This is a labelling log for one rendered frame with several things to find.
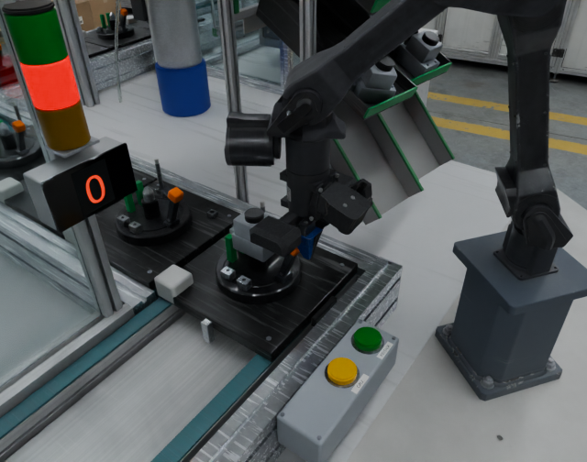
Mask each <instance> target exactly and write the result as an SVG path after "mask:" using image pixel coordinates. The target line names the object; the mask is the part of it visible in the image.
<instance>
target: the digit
mask: <svg viewBox="0 0 587 462"><path fill-rule="evenodd" d="M72 180H73V183H74V186H75V189H76V192H77V195H78V198H79V201H80V204H81V207H82V210H83V215H84V216H86V215H88V214H90V213H91V212H93V211H94V210H96V209H98V208H100V207H102V206H103V205H105V204H108V203H110V202H111V201H113V200H115V199H116V198H115V195H114V191H113V187H112V184H111V181H110V177H109V173H108V169H107V167H106V163H105V159H101V160H99V161H97V162H96V163H94V164H92V165H90V166H88V167H86V168H84V169H81V170H78V171H76V172H75V173H73V174H72Z"/></svg>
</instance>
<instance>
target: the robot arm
mask: <svg viewBox="0 0 587 462"><path fill-rule="evenodd" d="M566 2H567V0H391V1H390V2H389V3H387V4H386V5H385V6H384V7H382V8H381V9H380V10H379V11H378V12H377V13H375V14H374V15H373V16H372V17H370V18H369V19H368V20H367V21H366V22H364V23H363V24H362V25H361V26H360V27H358V28H357V29H356V30H355V31H353V32H352V33H351V34H350V35H349V36H348V37H346V38H345V39H344V40H343V41H341V42H340V43H338V44H337V45H335V46H334V47H332V48H329V49H325V50H322V51H320V52H318V53H317V54H315V55H313V56H311V57H310V58H308V59H306V60H304V61H302V62H300V63H299V64H297V65H296V66H294V67H293V68H292V70H291V71H290V72H289V74H288V76H287V80H286V84H285V87H284V91H283V94H282V96H281V97H280V99H279V100H278V101H277V102H276V103H275V105H274V107H273V109H272V113H271V114H244V113H240V112H229V114H228V116H227V132H226V145H225V148H224V151H225V159H226V163H227V165H228V166H261V167H271V165H274V158H276V159H279V158H280V157H281V151H282V138H285V153H286V169H285V170H283V171H282V172H280V180H282V181H284V182H286V189H287V195H285V196H284V197H283V198H282V199H281V206H283V207H286V208H288V209H289V212H288V213H286V214H285V215H283V216H282V217H281V218H280V219H276V218H274V217H271V216H269V215H268V216H267V217H265V218H264V219H263V220H261V221H260V222H259V223H257V224H256V225H255V226H254V227H252V228H251V229H250V230H249V235H250V242H251V243H253V244H256V245H258V246H260V247H262V248H265V249H268V250H269V251H271V252H273V253H275V254H278V255H280V256H282V257H287V256H288V255H289V254H290V253H291V252H293V251H294V250H295V249H296V248H298V249H299V251H300V252H301V254H302V256H303V257H304V258H305V259H310V258H311V257H313V255H314V252H315V250H316V245H317V243H318V240H319V238H320V236H321V233H322V231H323V229H324V227H325V226H328V225H329V224H331V225H332V226H334V227H335V228H337V229H338V231H339V232H340V233H342V234H344V235H349V234H351V233H352V232H353V230H354V229H355V228H356V227H357V226H358V225H359V224H360V223H361V222H362V220H363V218H364V216H365V214H367V212H368V210H369V209H370V208H371V206H372V205H373V202H372V198H371V196H372V191H371V183H370V182H368V181H366V180H365V179H361V180H359V181H357V180H356V179H355V178H353V177H350V176H348V175H345V174H342V173H339V172H337V171H335V170H332V169H330V141H331V139H344V138H345V137H346V124H345V123H344V122H343V121H342V120H341V119H339V118H338V117H337V116H336V114H335V113H331V112H332V111H333V110H334V108H335V107H336V106H337V105H338V104H339V103H340V102H341V101H342V99H343V98H344V96H345V95H346V94H347V92H348V91H349V89H350V88H351V86H352V85H353V83H354V82H356V81H357V80H358V79H359V77H360V76H361V75H362V74H363V73H365V72H366V71H367V70H368V69H369V68H371V67H372V66H373V65H375V64H376V63H377V62H378V61H380V60H381V59H382V58H384V57H385V56H386V55H388V54H389V53H390V52H391V51H393V50H394V49H395V48H397V47H398V46H399V45H401V44H402V43H403V42H404V41H406V40H407V39H408V38H410V37H411V36H412V35H414V34H415V33H416V32H417V31H418V30H419V29H420V28H422V27H423V26H424V25H426V24H427V23H428V22H429V21H431V20H432V19H433V18H434V17H436V16H437V15H439V14H440V13H441V12H443V11H444V10H445V9H446V8H448V7H459V8H465V9H469V10H474V11H478V12H483V13H487V14H492V15H497V18H498V22H499V25H500V28H501V30H502V33H503V36H504V42H505V45H506V48H507V55H506V57H507V67H508V97H509V105H508V108H509V128H510V151H509V152H510V158H509V160H508V162H507V164H506V166H505V167H495V172H496V176H497V185H496V188H495V191H496V194H497V196H498V198H499V201H500V203H501V205H502V207H503V209H504V212H505V215H506V217H510V216H511V218H512V221H511V224H509V225H508V228H507V231H506V235H505V238H504V243H503V247H504V248H501V249H497V250H495V251H494V252H493V254H494V255H495V256H496V257H497V258H498V259H499V260H500V261H501V262H502V263H503V264H504V266H505V267H506V268H507V269H508V270H509V271H510V272H511V273H512V274H513V275H514V276H515V277H516V278H517V279H518V280H520V281H525V280H529V279H533V278H536V277H540V276H544V275H548V274H552V273H556V272H558V271H559V267H558V266H556V265H555V264H554V263H553V260H554V258H555V256H556V253H557V250H558V248H564V247H565V246H566V245H567V244H568V242H569V241H570V240H571V239H572V237H573V234H572V232H571V231H570V229H569V227H568V226H567V224H566V222H565V220H564V219H563V217H562V215H561V214H560V205H559V197H558V193H557V189H556V186H555V182H554V180H553V177H552V174H551V171H550V168H549V165H548V122H549V70H550V50H551V46H552V44H553V42H554V40H555V38H556V36H557V34H558V32H559V29H560V27H561V24H562V19H563V15H564V10H565V5H566ZM330 113H331V115H329V114H330Z"/></svg>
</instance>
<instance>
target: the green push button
mask: <svg viewBox="0 0 587 462"><path fill-rule="evenodd" d="M354 344H355V345H356V347H357V348H359V349H361V350H363V351H369V352H370V351H374V350H377V349H378V348H379V347H380V346H381V344H382V335H381V333H380V332H379V331H378V330H376V329H375V328H372V327H367V326H366V327H362V328H359V329H358V330H357V331H356V332H355V334H354Z"/></svg>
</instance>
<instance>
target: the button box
mask: <svg viewBox="0 0 587 462"><path fill-rule="evenodd" d="M366 326H367V327H372V328H375V329H376V330H378V331H379V332H380V333H381V335H382V344H381V346H380V347H379V348H378V349H377V350H374V351H370V352H369V351H363V350H361V349H359V348H357V347H356V345H355V344H354V334H355V332H356V331H357V330H358V329H359V328H362V327H366ZM398 343H399V338H398V337H396V336H394V335H391V334H389V333H387V332H385V331H383V330H382V329H380V328H378V327H376V326H374V325H372V324H368V323H366V322H364V321H362V320H361V319H359V320H358V321H357V322H356V323H355V324H354V325H353V326H352V327H351V328H350V329H349V330H348V332H347V333H346V334H345V335H344V336H343V337H342V339H341V340H340V341H339V342H338V343H337V345H336V346H335V347H334V348H333V349H332V351H331V352H330V353H329V354H328V355H327V357H326V358H325V359H324V360H323V361H322V363H321V364H320V365H319V366H318V367H317V368H316V370H315V371H314V372H313V373H312V374H311V376H310V377H309V378H308V379H307V380H306V382H305V383H304V384H303V385H302V386H301V388H300V389H299V390H298V391H297V392H296V394H295V395H294V396H293V397H292V398H291V399H290V400H289V401H288V402H287V403H286V404H285V406H284V407H283V408H282V409H281V411H280V412H279V413H278V414H277V416H276V421H277V435H278V442H279V443H280V444H282V445H283V446H285V447H287V448H288V449H289V450H291V451H292V452H294V453H295V454H297V455H298V456H299V457H301V458H302V459H304V460H305V461H307V462H327V460H328V458H329V457H330V456H331V454H332V453H333V451H334V450H335V449H336V447H337V446H338V444H339V442H340V441H341V440H342V438H343V437H344V435H345V434H346V433H347V431H348V430H349V428H350V427H351V426H352V425H353V423H354V422H355V420H356V419H357V418H358V416H359V415H360V413H361V412H362V410H363V409H364V407H365V406H366V404H367V403H368V402H369V400H370V399H371V397H372V396H373V394H374V393H375V391H377V389H378V388H379V387H380V385H381V384H382V382H383V381H384V379H385V378H386V376H387V375H388V373H389V372H390V371H391V369H392V368H393V366H394V365H395V361H396V355H397V349H398ZM335 358H348V359H350V360H352V361H353V362H354V363H355V365H356V366H357V377H356V379H355V380H354V381H353V382H351V383H350V384H348V385H338V384H336V383H334V382H333V381H332V380H331V379H330V378H329V377H328V375H327V367H328V364H329V363H330V361H331V360H333V359H335Z"/></svg>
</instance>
